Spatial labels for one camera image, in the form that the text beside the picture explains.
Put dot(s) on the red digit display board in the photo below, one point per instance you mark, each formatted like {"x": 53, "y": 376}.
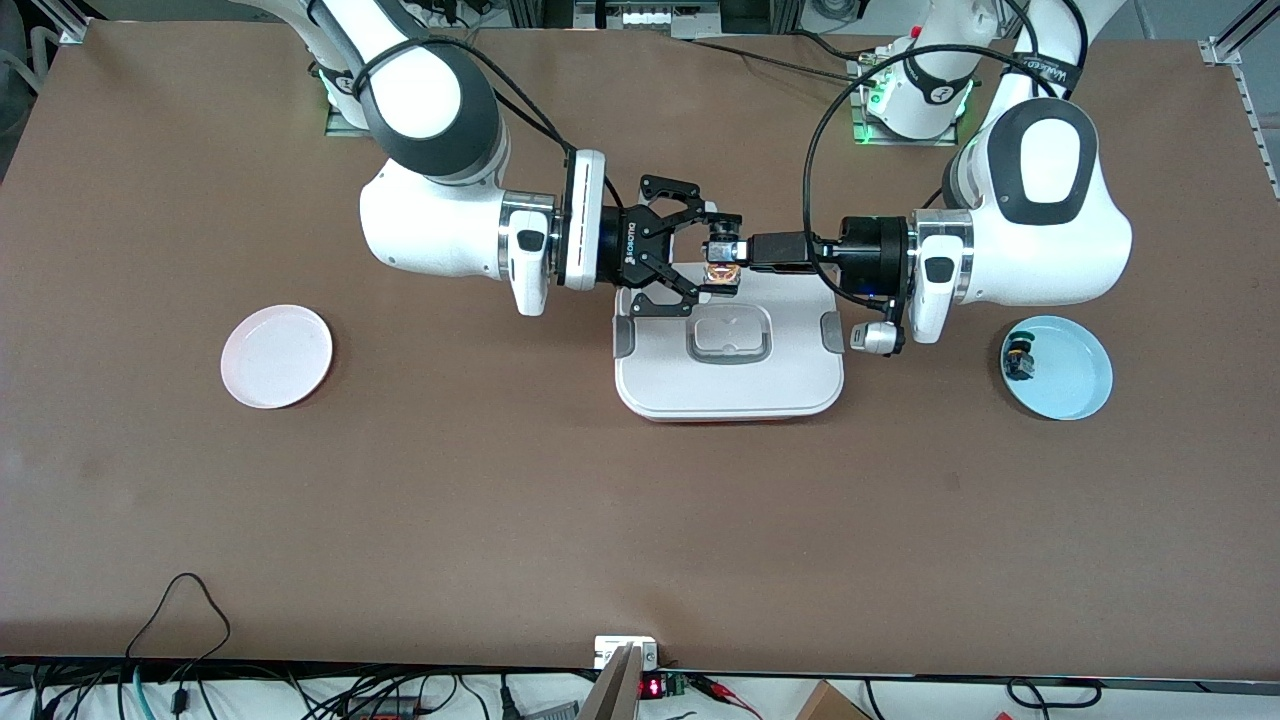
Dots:
{"x": 655, "y": 687}

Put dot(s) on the white lidded box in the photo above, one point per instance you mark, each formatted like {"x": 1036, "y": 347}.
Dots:
{"x": 728, "y": 375}

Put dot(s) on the brown cardboard box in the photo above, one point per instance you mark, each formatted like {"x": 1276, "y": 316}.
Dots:
{"x": 830, "y": 705}

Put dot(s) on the orange push-button switch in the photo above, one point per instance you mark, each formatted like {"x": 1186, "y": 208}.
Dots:
{"x": 722, "y": 272}

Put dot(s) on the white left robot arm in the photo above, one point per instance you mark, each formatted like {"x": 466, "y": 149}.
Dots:
{"x": 1040, "y": 240}

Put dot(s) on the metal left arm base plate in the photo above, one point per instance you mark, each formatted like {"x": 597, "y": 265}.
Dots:
{"x": 865, "y": 135}

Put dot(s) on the aluminium frame profile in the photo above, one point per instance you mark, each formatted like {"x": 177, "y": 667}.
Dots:
{"x": 72, "y": 25}
{"x": 1250, "y": 40}

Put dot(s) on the pink round plate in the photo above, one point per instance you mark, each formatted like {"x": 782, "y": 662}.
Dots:
{"x": 277, "y": 357}

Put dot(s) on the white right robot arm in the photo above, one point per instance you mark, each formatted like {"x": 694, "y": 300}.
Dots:
{"x": 430, "y": 220}

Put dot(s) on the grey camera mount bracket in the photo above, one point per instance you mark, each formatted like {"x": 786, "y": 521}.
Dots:
{"x": 625, "y": 665}

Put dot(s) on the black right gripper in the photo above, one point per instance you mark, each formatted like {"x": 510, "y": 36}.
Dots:
{"x": 628, "y": 250}

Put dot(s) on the light blue round plate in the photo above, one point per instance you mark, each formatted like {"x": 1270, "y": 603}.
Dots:
{"x": 1070, "y": 370}

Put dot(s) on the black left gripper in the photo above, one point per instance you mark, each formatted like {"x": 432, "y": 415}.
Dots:
{"x": 872, "y": 250}

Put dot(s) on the green push-button switch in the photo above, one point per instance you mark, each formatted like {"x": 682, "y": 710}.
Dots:
{"x": 1020, "y": 357}

